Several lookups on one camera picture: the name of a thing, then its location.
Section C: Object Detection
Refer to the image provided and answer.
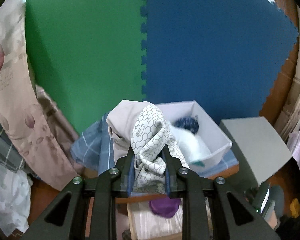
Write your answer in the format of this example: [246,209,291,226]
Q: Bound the purple underwear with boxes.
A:
[149,197,181,218]

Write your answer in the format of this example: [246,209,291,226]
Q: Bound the blue checked cloth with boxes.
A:
[70,113,239,178]

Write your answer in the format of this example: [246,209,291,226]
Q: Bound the navy floral underwear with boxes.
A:
[173,116,199,134]

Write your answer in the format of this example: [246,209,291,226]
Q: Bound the white floral bedding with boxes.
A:
[0,164,32,237]

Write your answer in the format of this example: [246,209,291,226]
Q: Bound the grey cube stool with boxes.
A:
[219,116,292,193]

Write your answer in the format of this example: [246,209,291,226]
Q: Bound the blue foam mat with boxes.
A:
[141,0,299,122]

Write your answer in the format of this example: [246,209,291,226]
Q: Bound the white Xincci shoe box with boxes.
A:
[156,101,238,177]

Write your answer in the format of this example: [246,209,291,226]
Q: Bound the cardboard boxes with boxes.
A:
[274,7,300,140]

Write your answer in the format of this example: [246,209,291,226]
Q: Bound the white hexagon pattern underwear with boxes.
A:
[106,100,188,194]

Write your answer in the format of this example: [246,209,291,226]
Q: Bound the green foam mat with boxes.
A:
[25,0,145,132]

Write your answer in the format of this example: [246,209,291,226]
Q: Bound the wooden drawer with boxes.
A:
[127,202,183,239]

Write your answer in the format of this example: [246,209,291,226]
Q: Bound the grey plaid blanket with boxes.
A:
[0,123,25,172]

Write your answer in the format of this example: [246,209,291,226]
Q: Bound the beige floral curtain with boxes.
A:
[0,0,81,191]

